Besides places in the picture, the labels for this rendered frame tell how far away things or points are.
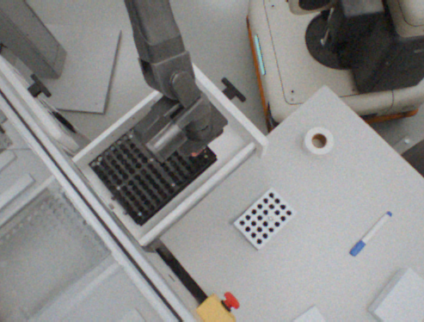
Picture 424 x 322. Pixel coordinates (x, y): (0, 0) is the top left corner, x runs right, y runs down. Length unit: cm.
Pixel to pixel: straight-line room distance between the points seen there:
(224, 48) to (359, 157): 113
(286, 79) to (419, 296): 96
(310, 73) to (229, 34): 57
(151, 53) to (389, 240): 71
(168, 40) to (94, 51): 151
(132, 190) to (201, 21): 136
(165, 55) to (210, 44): 144
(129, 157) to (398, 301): 67
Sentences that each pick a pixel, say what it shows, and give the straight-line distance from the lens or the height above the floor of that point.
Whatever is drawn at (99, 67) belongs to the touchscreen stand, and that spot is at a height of 3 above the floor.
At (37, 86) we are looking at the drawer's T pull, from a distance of 100.
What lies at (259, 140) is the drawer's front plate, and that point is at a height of 93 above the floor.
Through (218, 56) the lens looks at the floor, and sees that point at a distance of 197.
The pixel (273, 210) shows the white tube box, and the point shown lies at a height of 80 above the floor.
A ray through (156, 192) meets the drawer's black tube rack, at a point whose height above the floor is 90.
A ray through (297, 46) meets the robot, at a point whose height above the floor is 28.
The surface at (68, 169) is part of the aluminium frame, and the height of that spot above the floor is 99.
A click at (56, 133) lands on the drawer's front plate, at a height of 93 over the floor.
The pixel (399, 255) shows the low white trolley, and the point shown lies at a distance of 102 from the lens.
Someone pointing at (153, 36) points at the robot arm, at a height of 124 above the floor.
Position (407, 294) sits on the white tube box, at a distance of 97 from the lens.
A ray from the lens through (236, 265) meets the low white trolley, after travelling 95.
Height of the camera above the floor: 171
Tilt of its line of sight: 75 degrees down
